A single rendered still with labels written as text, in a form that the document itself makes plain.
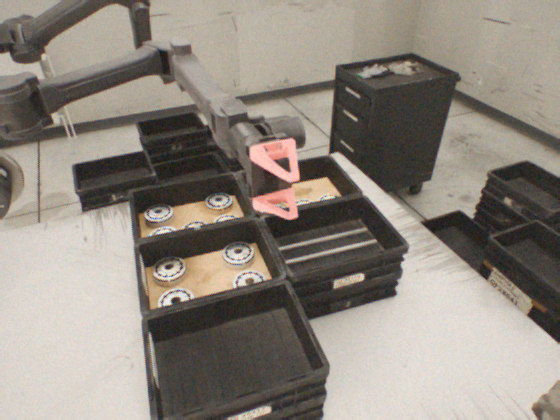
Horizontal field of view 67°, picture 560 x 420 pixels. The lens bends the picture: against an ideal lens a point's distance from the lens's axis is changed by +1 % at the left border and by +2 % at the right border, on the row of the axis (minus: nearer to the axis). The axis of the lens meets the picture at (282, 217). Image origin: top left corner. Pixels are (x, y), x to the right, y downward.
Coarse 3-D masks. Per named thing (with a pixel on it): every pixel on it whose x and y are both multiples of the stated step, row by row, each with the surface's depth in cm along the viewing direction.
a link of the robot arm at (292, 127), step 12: (228, 108) 72; (240, 108) 72; (228, 120) 71; (240, 120) 72; (252, 120) 73; (264, 120) 74; (276, 120) 72; (288, 120) 71; (300, 120) 71; (276, 132) 69; (288, 132) 70; (300, 132) 71; (300, 144) 72
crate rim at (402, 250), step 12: (312, 204) 145; (324, 204) 145; (372, 204) 145; (264, 216) 140; (384, 216) 140; (264, 228) 135; (276, 252) 126; (384, 252) 126; (396, 252) 127; (336, 264) 122; (348, 264) 123; (360, 264) 125; (288, 276) 118; (300, 276) 119; (312, 276) 121
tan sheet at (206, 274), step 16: (208, 256) 139; (256, 256) 139; (192, 272) 133; (208, 272) 133; (224, 272) 133; (240, 272) 133; (160, 288) 128; (192, 288) 128; (208, 288) 128; (224, 288) 128
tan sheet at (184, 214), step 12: (192, 204) 162; (204, 204) 162; (144, 216) 156; (180, 216) 156; (192, 216) 156; (204, 216) 156; (216, 216) 156; (240, 216) 156; (144, 228) 150; (156, 228) 151; (180, 228) 150
